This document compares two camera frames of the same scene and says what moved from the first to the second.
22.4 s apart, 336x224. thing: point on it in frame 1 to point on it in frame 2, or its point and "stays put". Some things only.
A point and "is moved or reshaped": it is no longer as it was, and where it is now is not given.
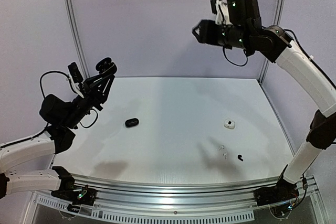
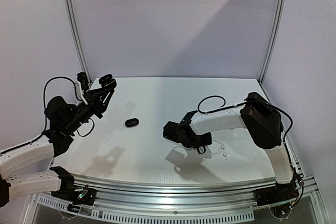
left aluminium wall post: (72, 25) stays put
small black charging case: (132, 122) stays put
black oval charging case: (105, 66) is moved or reshaped
